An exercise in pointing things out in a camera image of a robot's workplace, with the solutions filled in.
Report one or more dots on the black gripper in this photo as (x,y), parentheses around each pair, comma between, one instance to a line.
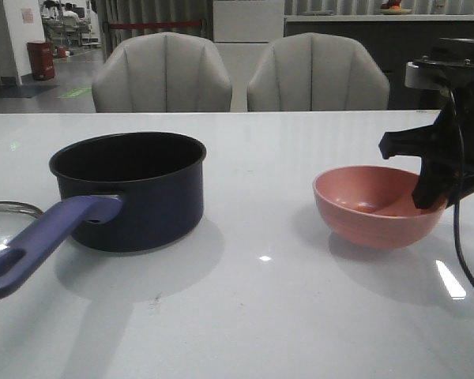
(446,146)

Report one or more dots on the pink plastic bowl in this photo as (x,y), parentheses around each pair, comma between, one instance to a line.
(351,201)

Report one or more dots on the dark blue saucepan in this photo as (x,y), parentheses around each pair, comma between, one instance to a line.
(119,193)

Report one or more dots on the glass lid blue knob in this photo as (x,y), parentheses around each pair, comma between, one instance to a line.
(14,218)

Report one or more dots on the orange ham slices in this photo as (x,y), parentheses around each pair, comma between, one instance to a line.
(394,213)

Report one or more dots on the dark grey counter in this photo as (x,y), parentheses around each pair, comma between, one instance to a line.
(392,40)

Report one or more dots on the right grey upholstered chair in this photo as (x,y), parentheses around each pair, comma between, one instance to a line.
(317,72)

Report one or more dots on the grey upholstered chair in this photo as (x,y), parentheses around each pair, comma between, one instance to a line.
(163,72)
(317,72)

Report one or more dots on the fruit plate on counter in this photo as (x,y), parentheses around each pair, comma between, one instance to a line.
(393,7)

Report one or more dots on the white cabinet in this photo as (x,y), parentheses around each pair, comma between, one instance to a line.
(241,31)

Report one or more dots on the left grey upholstered chair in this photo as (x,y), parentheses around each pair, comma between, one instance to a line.
(163,72)

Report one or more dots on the red barrier belt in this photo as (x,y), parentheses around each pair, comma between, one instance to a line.
(157,25)

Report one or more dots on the grey pleated curtain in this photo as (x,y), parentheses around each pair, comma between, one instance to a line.
(146,11)

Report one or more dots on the seated person in white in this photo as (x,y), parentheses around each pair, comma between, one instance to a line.
(71,21)

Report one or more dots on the red trash bin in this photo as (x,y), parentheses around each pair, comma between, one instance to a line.
(41,60)

